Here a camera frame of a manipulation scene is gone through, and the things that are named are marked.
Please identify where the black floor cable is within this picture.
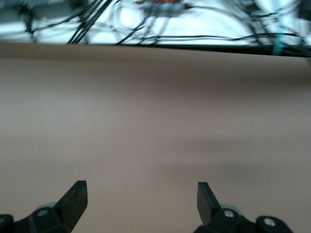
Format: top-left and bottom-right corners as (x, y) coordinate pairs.
(67, 0), (115, 45)
(116, 33), (302, 46)

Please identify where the teal cable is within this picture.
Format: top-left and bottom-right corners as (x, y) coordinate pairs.
(271, 4), (292, 57)

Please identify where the brown table cover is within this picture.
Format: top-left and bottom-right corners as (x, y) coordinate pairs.
(0, 41), (311, 233)

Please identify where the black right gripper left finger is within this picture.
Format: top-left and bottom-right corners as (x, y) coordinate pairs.
(0, 180), (88, 233)

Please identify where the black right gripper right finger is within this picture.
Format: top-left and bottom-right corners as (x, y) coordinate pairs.
(194, 182), (294, 233)

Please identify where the black orange power strip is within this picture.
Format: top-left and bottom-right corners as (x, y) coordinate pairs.
(138, 0), (189, 18)

